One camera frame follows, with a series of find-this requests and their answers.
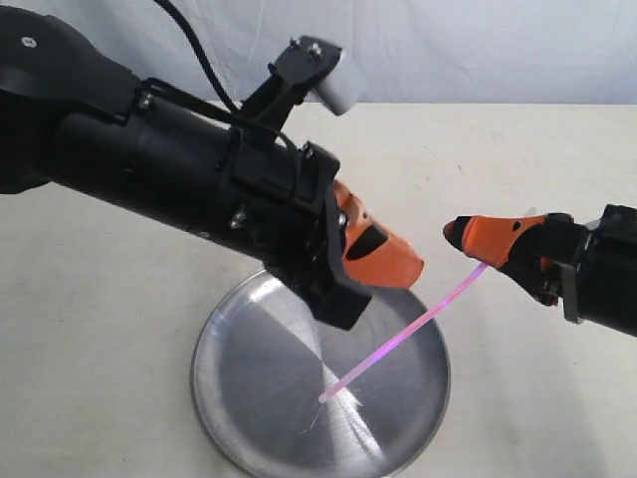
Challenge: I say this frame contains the white backdrop cloth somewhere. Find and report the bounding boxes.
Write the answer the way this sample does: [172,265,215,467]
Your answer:
[49,0,637,106]

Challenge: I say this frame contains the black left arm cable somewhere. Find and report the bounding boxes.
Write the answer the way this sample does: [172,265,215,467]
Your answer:
[151,0,305,200]

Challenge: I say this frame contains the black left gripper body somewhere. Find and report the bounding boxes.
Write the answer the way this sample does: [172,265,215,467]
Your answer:
[213,127,371,331]

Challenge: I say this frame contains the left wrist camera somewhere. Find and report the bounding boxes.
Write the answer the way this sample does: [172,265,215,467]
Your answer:
[240,35,366,129]

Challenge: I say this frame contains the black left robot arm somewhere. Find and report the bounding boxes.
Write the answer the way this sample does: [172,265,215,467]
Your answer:
[1,6,424,330]

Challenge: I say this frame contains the thin pink stick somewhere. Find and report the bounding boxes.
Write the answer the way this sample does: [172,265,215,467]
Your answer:
[318,260,504,404]

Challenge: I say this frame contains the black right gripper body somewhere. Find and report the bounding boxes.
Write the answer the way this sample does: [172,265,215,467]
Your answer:
[500,213,591,324]

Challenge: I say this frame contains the round steel plate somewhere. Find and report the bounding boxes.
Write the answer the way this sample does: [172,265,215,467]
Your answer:
[190,272,451,477]

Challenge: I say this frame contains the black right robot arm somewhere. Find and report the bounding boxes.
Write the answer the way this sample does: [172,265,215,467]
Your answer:
[443,204,636,337]

